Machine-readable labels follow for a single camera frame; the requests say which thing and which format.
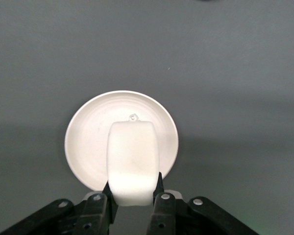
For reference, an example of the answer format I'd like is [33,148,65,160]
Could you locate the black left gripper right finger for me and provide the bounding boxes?
[148,172,260,235]

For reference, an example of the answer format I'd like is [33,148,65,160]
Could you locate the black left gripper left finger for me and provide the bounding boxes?
[0,182,118,235]

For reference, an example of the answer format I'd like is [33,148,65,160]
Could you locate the white steamed bun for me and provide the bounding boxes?
[106,120,161,206]

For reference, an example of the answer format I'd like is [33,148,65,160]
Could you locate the round cream plate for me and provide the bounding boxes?
[65,90,179,191]

